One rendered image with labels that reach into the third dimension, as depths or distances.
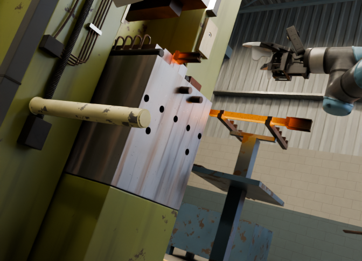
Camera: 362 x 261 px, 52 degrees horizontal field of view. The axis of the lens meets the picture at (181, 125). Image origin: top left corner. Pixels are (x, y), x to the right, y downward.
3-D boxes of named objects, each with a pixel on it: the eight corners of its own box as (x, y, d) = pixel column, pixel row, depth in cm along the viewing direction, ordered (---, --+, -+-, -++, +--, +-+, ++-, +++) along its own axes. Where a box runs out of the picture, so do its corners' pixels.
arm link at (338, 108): (335, 99, 92) (343, 60, 95) (315, 111, 103) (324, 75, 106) (365, 109, 92) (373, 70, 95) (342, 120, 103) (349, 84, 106)
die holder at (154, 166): (179, 211, 140) (212, 103, 151) (110, 185, 112) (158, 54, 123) (84, 182, 174) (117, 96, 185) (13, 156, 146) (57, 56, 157)
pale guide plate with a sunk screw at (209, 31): (208, 59, 178) (218, 28, 182) (199, 49, 171) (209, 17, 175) (204, 59, 179) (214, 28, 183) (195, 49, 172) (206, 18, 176)
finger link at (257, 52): (240, 54, 112) (270, 63, 111) (245, 36, 113) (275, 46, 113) (238, 58, 115) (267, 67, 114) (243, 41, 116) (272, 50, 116)
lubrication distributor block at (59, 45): (59, 57, 113) (64, 45, 114) (43, 47, 109) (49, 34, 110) (54, 57, 115) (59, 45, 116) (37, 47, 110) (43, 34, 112)
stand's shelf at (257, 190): (283, 206, 167) (284, 202, 168) (258, 186, 134) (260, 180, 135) (223, 191, 183) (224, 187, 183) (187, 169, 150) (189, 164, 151)
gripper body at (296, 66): (264, 69, 112) (304, 69, 105) (271, 44, 114) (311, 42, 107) (273, 81, 118) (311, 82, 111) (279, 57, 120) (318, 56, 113)
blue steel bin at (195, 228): (260, 284, 511) (273, 232, 529) (240, 282, 446) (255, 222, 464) (187, 256, 577) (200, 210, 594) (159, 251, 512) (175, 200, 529)
